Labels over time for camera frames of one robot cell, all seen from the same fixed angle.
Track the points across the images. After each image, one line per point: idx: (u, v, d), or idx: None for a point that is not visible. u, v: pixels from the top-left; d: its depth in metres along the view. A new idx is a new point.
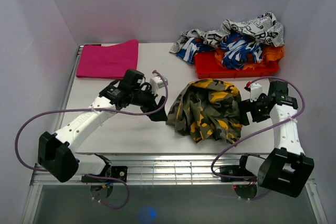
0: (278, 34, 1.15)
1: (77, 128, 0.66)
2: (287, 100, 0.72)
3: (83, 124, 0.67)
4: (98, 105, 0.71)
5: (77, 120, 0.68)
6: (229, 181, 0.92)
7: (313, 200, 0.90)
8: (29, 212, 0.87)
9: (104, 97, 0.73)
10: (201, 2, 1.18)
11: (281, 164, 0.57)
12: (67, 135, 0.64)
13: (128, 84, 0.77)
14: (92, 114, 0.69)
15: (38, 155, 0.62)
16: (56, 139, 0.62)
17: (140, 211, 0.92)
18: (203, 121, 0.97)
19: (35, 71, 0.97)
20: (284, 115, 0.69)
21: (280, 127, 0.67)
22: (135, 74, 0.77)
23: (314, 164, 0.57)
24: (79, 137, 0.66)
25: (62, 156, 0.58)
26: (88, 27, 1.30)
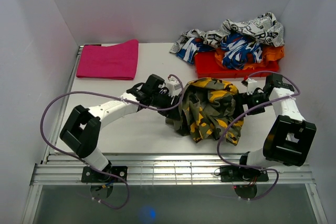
0: (278, 34, 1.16)
1: (107, 109, 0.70)
2: (284, 84, 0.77)
3: (113, 108, 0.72)
4: (126, 97, 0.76)
5: (107, 104, 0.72)
6: (229, 181, 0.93)
7: (313, 200, 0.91)
8: (29, 211, 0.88)
9: (130, 94, 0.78)
10: (201, 2, 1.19)
11: (285, 129, 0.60)
12: (98, 112, 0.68)
13: (150, 86, 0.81)
14: (121, 103, 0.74)
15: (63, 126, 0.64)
16: (88, 113, 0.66)
17: (140, 211, 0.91)
18: (203, 121, 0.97)
19: (35, 71, 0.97)
20: (283, 94, 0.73)
21: (281, 103, 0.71)
22: (157, 79, 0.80)
23: (316, 128, 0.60)
24: (106, 118, 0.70)
25: (92, 127, 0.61)
26: (88, 28, 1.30)
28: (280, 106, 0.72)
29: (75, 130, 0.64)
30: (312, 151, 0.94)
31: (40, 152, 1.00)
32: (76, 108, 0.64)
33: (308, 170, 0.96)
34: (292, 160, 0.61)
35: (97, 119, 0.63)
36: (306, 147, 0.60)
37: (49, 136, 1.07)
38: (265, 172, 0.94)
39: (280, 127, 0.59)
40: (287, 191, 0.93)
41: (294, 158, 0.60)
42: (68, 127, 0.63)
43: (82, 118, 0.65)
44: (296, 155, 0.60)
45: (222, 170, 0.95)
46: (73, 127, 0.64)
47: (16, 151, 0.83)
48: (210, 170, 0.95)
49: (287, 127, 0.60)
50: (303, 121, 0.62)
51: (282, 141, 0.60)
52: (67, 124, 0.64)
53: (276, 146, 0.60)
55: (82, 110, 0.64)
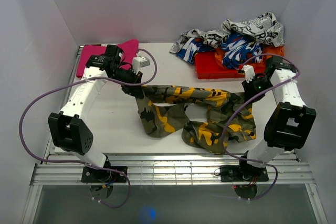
0: (278, 34, 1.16)
1: (80, 100, 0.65)
2: (285, 65, 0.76)
3: (84, 95, 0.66)
4: (90, 75, 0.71)
5: (76, 94, 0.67)
6: (229, 180, 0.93)
7: (313, 200, 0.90)
8: (29, 212, 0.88)
9: (92, 66, 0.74)
10: (201, 2, 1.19)
11: (286, 117, 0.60)
12: (73, 108, 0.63)
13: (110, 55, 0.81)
14: (87, 85, 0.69)
15: (52, 136, 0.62)
16: (64, 116, 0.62)
17: (140, 211, 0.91)
18: (215, 138, 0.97)
19: (35, 71, 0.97)
20: (284, 77, 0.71)
21: (282, 87, 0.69)
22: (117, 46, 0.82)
23: (315, 114, 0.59)
24: (83, 109, 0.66)
25: (77, 128, 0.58)
26: (88, 28, 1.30)
28: (281, 91, 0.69)
29: (65, 135, 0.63)
30: (312, 151, 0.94)
31: (40, 152, 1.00)
32: (51, 116, 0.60)
33: (308, 170, 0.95)
34: (292, 144, 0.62)
35: (77, 119, 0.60)
36: (307, 131, 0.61)
37: (49, 136, 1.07)
38: (265, 172, 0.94)
39: (281, 115, 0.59)
40: (287, 191, 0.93)
41: (294, 141, 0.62)
42: (57, 136, 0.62)
43: (63, 123, 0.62)
44: (295, 139, 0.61)
45: (222, 170, 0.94)
46: (62, 132, 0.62)
47: (16, 151, 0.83)
48: (210, 170, 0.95)
49: (288, 114, 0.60)
50: (304, 106, 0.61)
51: (282, 126, 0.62)
52: (53, 134, 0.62)
53: (276, 131, 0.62)
55: (57, 116, 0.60)
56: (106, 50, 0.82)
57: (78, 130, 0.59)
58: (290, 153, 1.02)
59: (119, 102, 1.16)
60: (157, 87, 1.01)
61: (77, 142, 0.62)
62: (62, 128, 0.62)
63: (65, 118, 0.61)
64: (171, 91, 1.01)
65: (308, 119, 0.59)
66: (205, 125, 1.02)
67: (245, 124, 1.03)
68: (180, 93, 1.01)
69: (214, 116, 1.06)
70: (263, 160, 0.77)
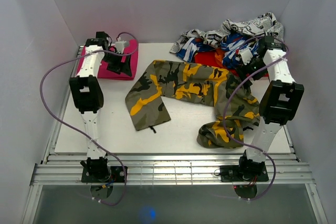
0: (278, 34, 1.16)
1: (91, 66, 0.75)
2: (276, 44, 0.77)
3: (92, 63, 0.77)
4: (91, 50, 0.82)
5: (85, 64, 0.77)
6: (229, 181, 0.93)
7: (313, 200, 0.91)
8: (29, 212, 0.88)
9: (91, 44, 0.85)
10: (201, 2, 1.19)
11: (277, 93, 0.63)
12: (86, 72, 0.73)
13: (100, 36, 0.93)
14: (92, 56, 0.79)
15: (73, 97, 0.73)
16: (82, 80, 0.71)
17: (140, 212, 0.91)
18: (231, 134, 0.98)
19: (35, 71, 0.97)
20: (276, 57, 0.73)
21: (274, 67, 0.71)
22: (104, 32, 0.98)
23: (304, 89, 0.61)
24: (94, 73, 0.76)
25: (95, 84, 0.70)
26: (88, 27, 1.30)
28: (273, 71, 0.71)
29: (83, 95, 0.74)
30: (312, 151, 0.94)
31: (40, 152, 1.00)
32: (71, 81, 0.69)
33: (308, 170, 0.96)
34: (284, 117, 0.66)
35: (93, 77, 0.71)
36: (296, 105, 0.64)
37: (49, 136, 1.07)
38: (265, 172, 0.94)
39: (273, 91, 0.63)
40: (287, 191, 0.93)
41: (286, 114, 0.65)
42: (77, 97, 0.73)
43: (80, 85, 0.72)
44: (287, 112, 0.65)
45: (222, 170, 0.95)
46: (81, 94, 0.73)
47: (16, 150, 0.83)
48: (210, 170, 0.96)
49: (279, 90, 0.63)
50: (293, 83, 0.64)
51: (274, 102, 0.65)
52: (74, 95, 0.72)
53: (270, 106, 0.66)
55: (76, 79, 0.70)
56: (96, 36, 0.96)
57: (95, 85, 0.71)
58: (290, 154, 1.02)
59: (119, 102, 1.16)
60: (171, 64, 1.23)
61: (95, 97, 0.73)
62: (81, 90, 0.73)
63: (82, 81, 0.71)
64: (181, 67, 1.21)
65: (297, 94, 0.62)
66: (217, 123, 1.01)
67: (254, 109, 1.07)
68: (188, 69, 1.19)
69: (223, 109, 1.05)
70: (263, 148, 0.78)
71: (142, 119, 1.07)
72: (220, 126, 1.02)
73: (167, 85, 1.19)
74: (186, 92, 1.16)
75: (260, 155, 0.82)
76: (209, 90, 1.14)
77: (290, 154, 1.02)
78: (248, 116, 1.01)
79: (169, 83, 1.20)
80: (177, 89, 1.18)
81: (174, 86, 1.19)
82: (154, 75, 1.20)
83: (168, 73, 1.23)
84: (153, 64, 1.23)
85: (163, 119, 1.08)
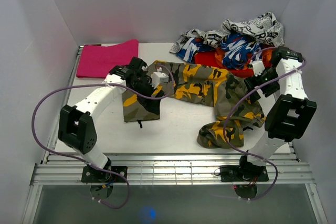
0: (278, 34, 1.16)
1: (95, 100, 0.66)
2: (292, 54, 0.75)
3: (100, 96, 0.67)
4: (111, 81, 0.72)
5: (93, 94, 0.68)
6: (229, 180, 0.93)
7: (313, 200, 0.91)
8: (29, 211, 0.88)
9: (114, 74, 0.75)
10: (201, 2, 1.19)
11: (287, 108, 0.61)
12: (87, 107, 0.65)
13: (137, 67, 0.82)
14: (106, 89, 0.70)
15: (59, 128, 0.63)
16: (76, 111, 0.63)
17: (140, 211, 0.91)
18: (231, 134, 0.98)
19: (35, 71, 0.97)
20: (290, 68, 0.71)
21: (285, 80, 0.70)
22: (143, 61, 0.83)
23: (316, 106, 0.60)
24: (96, 109, 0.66)
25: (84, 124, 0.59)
26: (88, 27, 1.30)
28: (284, 83, 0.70)
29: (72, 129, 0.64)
30: (312, 152, 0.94)
31: (40, 152, 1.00)
32: (63, 109, 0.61)
33: (308, 170, 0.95)
34: (291, 134, 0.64)
35: (86, 116, 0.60)
36: (305, 123, 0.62)
37: (49, 136, 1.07)
38: (265, 172, 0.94)
39: (283, 107, 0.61)
40: (287, 191, 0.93)
41: (292, 131, 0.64)
42: (63, 129, 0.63)
43: (73, 117, 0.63)
44: (294, 129, 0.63)
45: (222, 170, 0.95)
46: (69, 127, 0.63)
47: (16, 151, 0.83)
48: (210, 170, 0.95)
49: (289, 106, 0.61)
50: (305, 99, 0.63)
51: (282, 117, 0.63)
52: (61, 126, 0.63)
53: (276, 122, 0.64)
55: (70, 109, 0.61)
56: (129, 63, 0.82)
57: (84, 128, 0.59)
58: (290, 154, 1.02)
59: (119, 102, 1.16)
60: (172, 65, 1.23)
61: (80, 141, 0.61)
62: (71, 122, 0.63)
63: (76, 113, 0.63)
64: (182, 68, 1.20)
65: (310, 111, 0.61)
66: (217, 124, 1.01)
67: (254, 109, 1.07)
68: (188, 70, 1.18)
69: (223, 109, 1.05)
70: (264, 156, 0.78)
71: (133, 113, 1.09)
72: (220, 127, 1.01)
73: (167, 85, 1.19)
74: (186, 93, 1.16)
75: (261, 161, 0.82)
76: (209, 90, 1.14)
77: (290, 154, 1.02)
78: (248, 117, 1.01)
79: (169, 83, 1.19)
80: (177, 89, 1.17)
81: (174, 86, 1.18)
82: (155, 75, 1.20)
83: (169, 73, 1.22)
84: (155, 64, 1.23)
85: (151, 117, 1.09)
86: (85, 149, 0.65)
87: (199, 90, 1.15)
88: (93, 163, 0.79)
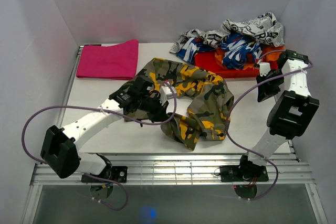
0: (278, 34, 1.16)
1: (84, 126, 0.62)
2: (298, 56, 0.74)
3: (90, 123, 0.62)
4: (107, 106, 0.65)
5: (85, 118, 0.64)
6: (229, 180, 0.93)
7: (313, 200, 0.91)
8: (29, 212, 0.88)
9: (114, 100, 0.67)
10: (200, 2, 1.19)
11: (289, 103, 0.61)
12: (74, 131, 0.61)
13: (140, 88, 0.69)
14: (100, 115, 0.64)
15: (41, 148, 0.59)
16: (63, 134, 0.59)
17: (140, 212, 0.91)
18: (189, 133, 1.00)
19: (35, 71, 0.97)
20: (295, 67, 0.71)
21: (291, 77, 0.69)
22: (146, 81, 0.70)
23: (319, 104, 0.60)
24: (84, 135, 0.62)
25: (66, 151, 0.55)
26: (88, 28, 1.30)
28: (289, 81, 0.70)
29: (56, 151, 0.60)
30: (313, 152, 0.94)
31: (40, 152, 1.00)
32: (50, 129, 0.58)
33: (308, 170, 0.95)
34: (292, 131, 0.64)
35: (71, 142, 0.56)
36: (307, 121, 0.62)
37: None
38: (265, 172, 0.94)
39: (286, 102, 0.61)
40: (287, 191, 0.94)
41: (294, 128, 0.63)
42: (45, 150, 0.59)
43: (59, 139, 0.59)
44: (296, 126, 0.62)
45: (222, 170, 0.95)
46: (51, 149, 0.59)
47: (16, 151, 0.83)
48: (210, 170, 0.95)
49: (292, 102, 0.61)
50: (308, 96, 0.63)
51: (284, 114, 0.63)
52: (44, 145, 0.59)
53: (279, 117, 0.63)
55: (55, 131, 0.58)
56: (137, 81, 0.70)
57: (65, 155, 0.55)
58: (290, 153, 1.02)
59: None
60: (171, 63, 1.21)
61: (60, 165, 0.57)
62: (54, 144, 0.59)
63: (62, 136, 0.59)
64: (180, 67, 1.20)
65: (312, 109, 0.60)
66: (183, 119, 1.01)
67: (218, 124, 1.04)
68: (185, 70, 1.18)
69: (194, 106, 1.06)
70: (264, 153, 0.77)
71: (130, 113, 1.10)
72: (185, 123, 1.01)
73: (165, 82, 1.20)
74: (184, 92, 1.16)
75: (262, 161, 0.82)
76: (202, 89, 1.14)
77: (290, 154, 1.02)
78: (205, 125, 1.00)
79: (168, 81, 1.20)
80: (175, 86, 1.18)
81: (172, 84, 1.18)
82: (153, 73, 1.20)
83: (167, 71, 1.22)
84: (153, 62, 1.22)
85: None
86: (65, 173, 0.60)
87: (195, 91, 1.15)
88: (87, 171, 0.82)
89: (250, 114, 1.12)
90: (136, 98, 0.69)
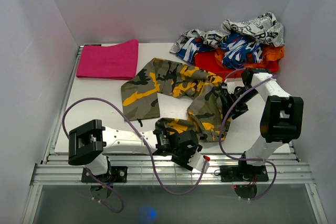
0: (279, 34, 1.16)
1: (119, 140, 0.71)
2: (261, 69, 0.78)
3: (126, 140, 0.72)
4: (147, 137, 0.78)
5: (125, 133, 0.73)
6: (229, 180, 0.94)
7: (313, 200, 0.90)
8: (29, 212, 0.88)
9: (155, 136, 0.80)
10: (200, 2, 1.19)
11: (277, 108, 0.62)
12: (110, 138, 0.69)
13: (180, 143, 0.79)
14: (138, 139, 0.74)
15: (77, 127, 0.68)
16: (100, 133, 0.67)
17: (140, 212, 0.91)
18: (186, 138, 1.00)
19: (35, 71, 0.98)
20: (264, 77, 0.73)
21: (265, 86, 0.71)
22: (190, 140, 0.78)
23: (303, 101, 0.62)
24: (115, 147, 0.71)
25: (92, 149, 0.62)
26: (88, 28, 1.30)
28: (265, 89, 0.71)
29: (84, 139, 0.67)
30: (313, 152, 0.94)
31: (40, 152, 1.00)
32: (94, 121, 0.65)
33: (308, 170, 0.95)
34: (290, 135, 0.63)
35: (100, 146, 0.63)
36: (299, 120, 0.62)
37: (49, 136, 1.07)
38: (265, 172, 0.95)
39: (274, 107, 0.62)
40: (286, 191, 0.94)
41: (291, 132, 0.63)
42: (79, 131, 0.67)
43: (95, 132, 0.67)
44: (292, 129, 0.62)
45: (222, 170, 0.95)
46: (83, 135, 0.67)
47: (16, 151, 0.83)
48: (210, 170, 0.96)
49: (279, 105, 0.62)
50: (290, 96, 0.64)
51: (276, 120, 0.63)
52: (80, 127, 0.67)
53: (273, 126, 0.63)
55: (96, 127, 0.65)
56: (185, 131, 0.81)
57: (87, 150, 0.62)
58: (290, 154, 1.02)
59: (119, 102, 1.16)
60: (171, 63, 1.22)
61: (75, 153, 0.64)
62: (87, 133, 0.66)
63: (100, 134, 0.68)
64: (179, 68, 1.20)
65: (298, 107, 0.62)
66: (176, 121, 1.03)
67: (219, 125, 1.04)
68: (185, 71, 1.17)
69: (194, 106, 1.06)
70: (263, 157, 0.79)
71: (130, 113, 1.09)
72: (179, 125, 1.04)
73: (165, 83, 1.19)
74: (183, 91, 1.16)
75: (260, 163, 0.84)
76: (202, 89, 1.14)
77: (290, 154, 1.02)
78: (205, 127, 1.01)
79: (167, 81, 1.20)
80: (175, 87, 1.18)
81: (172, 84, 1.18)
82: (153, 73, 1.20)
83: (167, 71, 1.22)
84: (153, 62, 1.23)
85: (151, 115, 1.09)
86: (72, 161, 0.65)
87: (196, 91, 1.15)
88: (91, 168, 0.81)
89: (250, 114, 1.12)
90: (173, 147, 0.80)
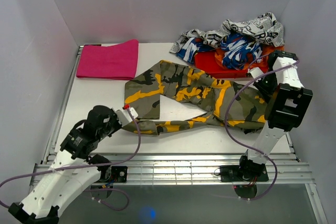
0: (278, 34, 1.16)
1: (42, 195, 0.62)
2: (287, 52, 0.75)
3: (47, 189, 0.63)
4: (60, 162, 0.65)
5: (41, 185, 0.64)
6: (228, 181, 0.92)
7: (313, 200, 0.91)
8: None
9: (65, 149, 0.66)
10: (200, 2, 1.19)
11: (284, 96, 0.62)
12: (34, 204, 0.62)
13: (95, 125, 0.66)
14: (53, 176, 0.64)
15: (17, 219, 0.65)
16: (23, 210, 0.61)
17: (140, 212, 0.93)
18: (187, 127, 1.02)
19: (35, 71, 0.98)
20: (286, 64, 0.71)
21: (282, 72, 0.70)
22: (100, 115, 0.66)
23: (313, 95, 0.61)
24: (48, 202, 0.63)
25: None
26: (88, 28, 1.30)
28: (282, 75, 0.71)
29: None
30: (313, 152, 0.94)
31: (40, 152, 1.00)
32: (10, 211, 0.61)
33: (308, 170, 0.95)
34: (290, 123, 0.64)
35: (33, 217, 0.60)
36: (303, 111, 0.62)
37: (49, 136, 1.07)
38: (265, 172, 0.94)
39: (280, 95, 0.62)
40: (286, 191, 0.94)
41: (291, 121, 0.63)
42: None
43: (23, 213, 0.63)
44: (293, 118, 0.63)
45: (222, 170, 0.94)
46: None
47: (16, 151, 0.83)
48: (210, 170, 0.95)
49: (286, 93, 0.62)
50: (302, 88, 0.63)
51: (280, 106, 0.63)
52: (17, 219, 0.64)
53: (275, 110, 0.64)
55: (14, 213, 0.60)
56: (88, 114, 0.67)
57: None
58: (290, 154, 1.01)
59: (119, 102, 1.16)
60: (178, 66, 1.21)
61: None
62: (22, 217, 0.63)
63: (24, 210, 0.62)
64: (186, 71, 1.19)
65: (306, 99, 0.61)
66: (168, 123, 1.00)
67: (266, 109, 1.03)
68: (192, 74, 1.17)
69: (236, 114, 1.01)
70: (264, 151, 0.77)
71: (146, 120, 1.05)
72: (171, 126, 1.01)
73: (169, 85, 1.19)
74: (186, 95, 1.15)
75: (262, 160, 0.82)
76: (209, 94, 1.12)
77: (290, 154, 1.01)
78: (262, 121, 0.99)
79: (172, 84, 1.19)
80: (179, 91, 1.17)
81: (176, 87, 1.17)
82: (159, 75, 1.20)
83: (173, 74, 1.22)
84: (160, 64, 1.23)
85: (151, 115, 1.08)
86: None
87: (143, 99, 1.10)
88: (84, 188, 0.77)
89: None
90: (92, 138, 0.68)
